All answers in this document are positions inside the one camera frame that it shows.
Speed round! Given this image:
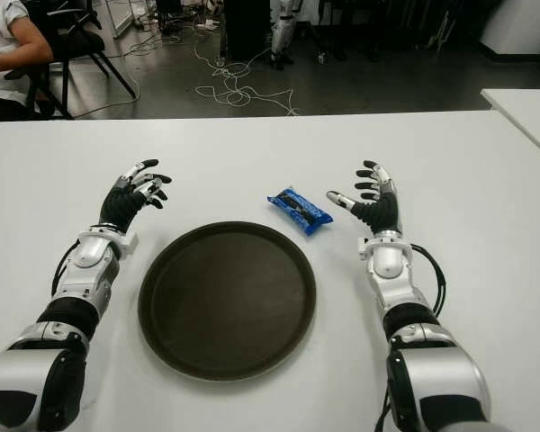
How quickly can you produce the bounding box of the round dark brown tray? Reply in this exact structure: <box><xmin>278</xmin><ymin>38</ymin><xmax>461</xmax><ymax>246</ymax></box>
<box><xmin>138</xmin><ymin>220</ymin><xmax>318</xmax><ymax>383</ymax></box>

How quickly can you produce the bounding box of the white cabinet with black base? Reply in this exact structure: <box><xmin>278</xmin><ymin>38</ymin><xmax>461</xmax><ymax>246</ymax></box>
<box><xmin>479</xmin><ymin>0</ymin><xmax>540</xmax><ymax>58</ymax></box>

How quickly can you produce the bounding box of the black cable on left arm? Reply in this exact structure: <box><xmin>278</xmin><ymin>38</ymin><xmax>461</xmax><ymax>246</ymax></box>
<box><xmin>49</xmin><ymin>240</ymin><xmax>80</xmax><ymax>298</ymax></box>

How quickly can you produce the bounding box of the seated person in white shirt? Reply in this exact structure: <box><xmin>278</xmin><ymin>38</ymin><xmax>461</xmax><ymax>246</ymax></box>
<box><xmin>0</xmin><ymin>0</ymin><xmax>55</xmax><ymax>136</ymax></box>

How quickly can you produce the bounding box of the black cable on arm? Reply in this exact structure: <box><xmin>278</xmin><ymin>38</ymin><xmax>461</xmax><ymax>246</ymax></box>
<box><xmin>409</xmin><ymin>242</ymin><xmax>449</xmax><ymax>316</ymax></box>
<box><xmin>49</xmin><ymin>240</ymin><xmax>80</xmax><ymax>298</ymax></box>

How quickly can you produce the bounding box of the tangled white floor cable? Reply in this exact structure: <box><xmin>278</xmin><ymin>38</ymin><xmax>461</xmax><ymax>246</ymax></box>
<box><xmin>193</xmin><ymin>13</ymin><xmax>301</xmax><ymax>117</ymax></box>

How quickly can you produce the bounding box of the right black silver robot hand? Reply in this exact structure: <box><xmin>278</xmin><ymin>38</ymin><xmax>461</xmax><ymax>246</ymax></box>
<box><xmin>326</xmin><ymin>159</ymin><xmax>404</xmax><ymax>238</ymax></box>

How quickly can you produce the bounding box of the blue Oreo cookie package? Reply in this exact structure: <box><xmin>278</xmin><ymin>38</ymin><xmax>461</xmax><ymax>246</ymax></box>
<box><xmin>265</xmin><ymin>187</ymin><xmax>334</xmax><ymax>237</ymax></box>

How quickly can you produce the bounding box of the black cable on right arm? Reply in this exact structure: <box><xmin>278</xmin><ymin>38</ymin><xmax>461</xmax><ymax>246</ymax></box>
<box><xmin>409</xmin><ymin>242</ymin><xmax>449</xmax><ymax>316</ymax></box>

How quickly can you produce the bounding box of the white humanoid robot in background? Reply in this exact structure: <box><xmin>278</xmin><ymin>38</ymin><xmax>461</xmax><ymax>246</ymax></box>
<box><xmin>269</xmin><ymin>0</ymin><xmax>303</xmax><ymax>71</ymax></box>

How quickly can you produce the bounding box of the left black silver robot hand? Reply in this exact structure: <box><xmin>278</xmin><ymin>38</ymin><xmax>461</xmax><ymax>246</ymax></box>
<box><xmin>99</xmin><ymin>157</ymin><xmax>173</xmax><ymax>235</ymax></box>

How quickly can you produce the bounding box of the black office chair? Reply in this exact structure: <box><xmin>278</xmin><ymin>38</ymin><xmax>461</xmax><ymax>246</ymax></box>
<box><xmin>4</xmin><ymin>0</ymin><xmax>137</xmax><ymax>121</ymax></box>

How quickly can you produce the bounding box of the white side table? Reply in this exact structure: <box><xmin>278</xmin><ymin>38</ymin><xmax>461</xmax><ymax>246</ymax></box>
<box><xmin>480</xmin><ymin>88</ymin><xmax>540</xmax><ymax>164</ymax></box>

